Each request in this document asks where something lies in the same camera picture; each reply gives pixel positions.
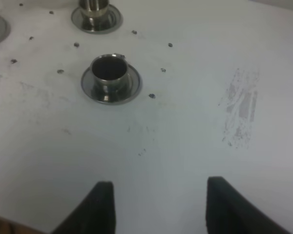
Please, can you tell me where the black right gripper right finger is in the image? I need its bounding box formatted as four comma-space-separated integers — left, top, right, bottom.
206, 176, 289, 234

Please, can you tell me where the stainless steel teacup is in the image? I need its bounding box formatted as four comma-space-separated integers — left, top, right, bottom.
79, 0, 109, 26
90, 54, 129, 94

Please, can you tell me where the far stainless steel teacup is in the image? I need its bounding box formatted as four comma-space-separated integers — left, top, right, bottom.
79, 0, 109, 26

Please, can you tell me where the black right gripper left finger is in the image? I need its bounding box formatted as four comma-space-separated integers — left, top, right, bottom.
52, 181, 115, 234

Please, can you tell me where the near stainless steel teacup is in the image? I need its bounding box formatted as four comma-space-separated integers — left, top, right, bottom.
90, 54, 129, 94

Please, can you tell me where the near stainless steel saucer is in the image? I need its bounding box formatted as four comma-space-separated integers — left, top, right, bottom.
81, 65, 143, 105

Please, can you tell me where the far stainless steel saucer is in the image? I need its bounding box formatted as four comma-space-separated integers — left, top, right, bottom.
71, 4, 123, 34

